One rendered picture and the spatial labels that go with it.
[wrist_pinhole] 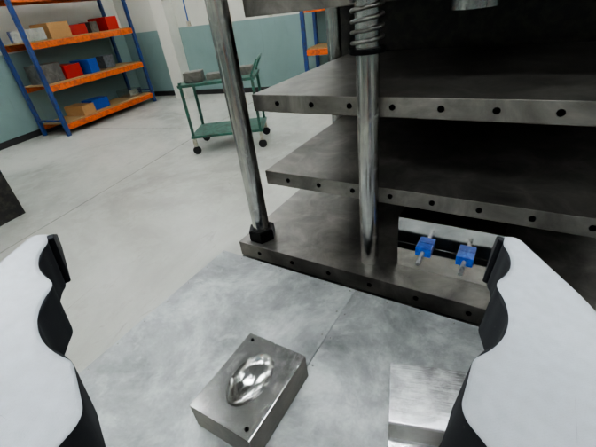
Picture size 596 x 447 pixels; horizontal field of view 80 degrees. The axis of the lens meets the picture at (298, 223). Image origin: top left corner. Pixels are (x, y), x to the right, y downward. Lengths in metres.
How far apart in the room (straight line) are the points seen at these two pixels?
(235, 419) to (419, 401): 0.33
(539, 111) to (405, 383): 0.61
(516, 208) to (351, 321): 0.49
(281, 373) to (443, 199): 0.59
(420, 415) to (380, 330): 0.30
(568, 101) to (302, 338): 0.76
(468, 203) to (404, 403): 0.53
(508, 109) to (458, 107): 0.10
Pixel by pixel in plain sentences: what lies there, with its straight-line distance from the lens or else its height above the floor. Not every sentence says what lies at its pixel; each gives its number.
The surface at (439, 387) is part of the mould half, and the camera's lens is 0.74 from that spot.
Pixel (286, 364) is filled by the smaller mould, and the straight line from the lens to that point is 0.81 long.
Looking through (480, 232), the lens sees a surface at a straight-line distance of 1.04.
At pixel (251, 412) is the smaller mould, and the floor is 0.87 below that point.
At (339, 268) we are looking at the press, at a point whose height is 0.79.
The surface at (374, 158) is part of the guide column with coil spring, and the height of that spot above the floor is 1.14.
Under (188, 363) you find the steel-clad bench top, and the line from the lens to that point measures 0.97.
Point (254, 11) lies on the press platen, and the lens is 1.14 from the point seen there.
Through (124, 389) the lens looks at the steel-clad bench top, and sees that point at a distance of 1.00.
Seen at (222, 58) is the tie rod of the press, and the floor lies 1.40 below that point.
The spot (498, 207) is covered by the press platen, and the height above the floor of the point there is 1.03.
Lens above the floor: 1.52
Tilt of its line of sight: 32 degrees down
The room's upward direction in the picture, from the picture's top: 8 degrees counter-clockwise
